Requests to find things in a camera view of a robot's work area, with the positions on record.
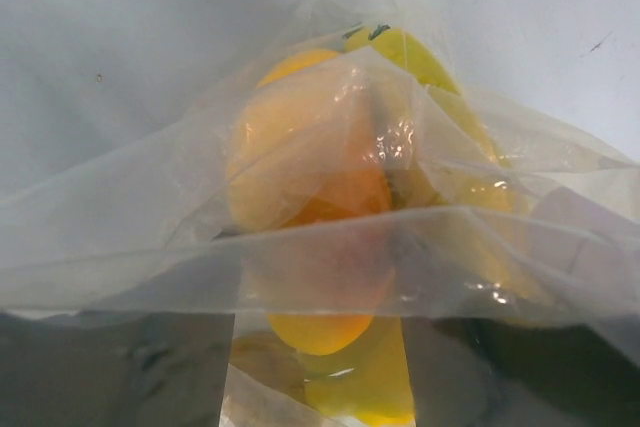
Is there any orange fake mango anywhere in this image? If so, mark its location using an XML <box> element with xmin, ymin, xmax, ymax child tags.
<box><xmin>226</xmin><ymin>49</ymin><xmax>395</xmax><ymax>356</ymax></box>

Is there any yellow fake banana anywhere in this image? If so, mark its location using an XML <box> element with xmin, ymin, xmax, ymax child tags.
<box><xmin>297</xmin><ymin>25</ymin><xmax>546</xmax><ymax>426</ymax></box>

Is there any clear zip top bag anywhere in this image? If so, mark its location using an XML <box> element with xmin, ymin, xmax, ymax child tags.
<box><xmin>1</xmin><ymin>0</ymin><xmax>639</xmax><ymax>426</ymax></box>

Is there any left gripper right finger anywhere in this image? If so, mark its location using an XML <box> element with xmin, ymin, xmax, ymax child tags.
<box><xmin>401</xmin><ymin>318</ymin><xmax>639</xmax><ymax>426</ymax></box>

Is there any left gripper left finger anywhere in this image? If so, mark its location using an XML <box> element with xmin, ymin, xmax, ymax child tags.
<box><xmin>1</xmin><ymin>312</ymin><xmax>234</xmax><ymax>426</ymax></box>

